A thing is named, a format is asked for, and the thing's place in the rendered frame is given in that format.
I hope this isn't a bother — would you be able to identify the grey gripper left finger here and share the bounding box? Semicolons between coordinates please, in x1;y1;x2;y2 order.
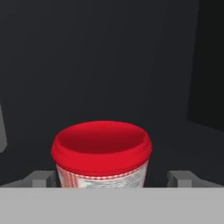
8;171;58;189

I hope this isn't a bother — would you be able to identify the dark cabinet interior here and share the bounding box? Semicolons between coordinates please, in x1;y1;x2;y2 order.
0;0;224;189

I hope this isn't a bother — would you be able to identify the red-lidded jam jar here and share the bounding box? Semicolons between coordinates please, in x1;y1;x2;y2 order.
50;120;153;189

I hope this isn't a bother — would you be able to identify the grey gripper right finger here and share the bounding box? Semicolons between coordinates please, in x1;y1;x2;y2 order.
167;170;217;189

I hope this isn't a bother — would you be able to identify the grey cabinet door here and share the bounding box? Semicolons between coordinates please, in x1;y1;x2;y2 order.
0;102;8;154

